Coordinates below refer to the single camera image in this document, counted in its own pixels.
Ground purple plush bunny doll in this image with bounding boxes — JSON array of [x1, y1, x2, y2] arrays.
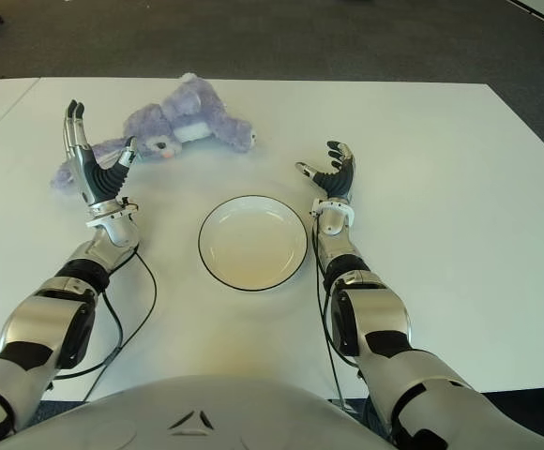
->
[[49, 72, 259, 191]]

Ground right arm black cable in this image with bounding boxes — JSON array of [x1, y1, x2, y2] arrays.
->
[[312, 213, 349, 414]]

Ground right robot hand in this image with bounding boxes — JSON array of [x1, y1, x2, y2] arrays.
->
[[295, 140, 358, 202]]

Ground white plate with black rim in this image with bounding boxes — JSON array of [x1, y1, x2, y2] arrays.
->
[[197, 194, 309, 292]]

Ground silver robot torso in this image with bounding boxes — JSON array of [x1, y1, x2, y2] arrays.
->
[[18, 374, 396, 450]]

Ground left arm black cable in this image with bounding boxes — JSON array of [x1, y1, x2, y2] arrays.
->
[[51, 247, 159, 403]]

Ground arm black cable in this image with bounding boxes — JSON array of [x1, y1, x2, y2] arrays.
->
[[312, 213, 349, 414], [51, 247, 159, 403]]

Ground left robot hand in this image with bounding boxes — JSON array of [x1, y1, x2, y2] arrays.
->
[[60, 99, 139, 206]]

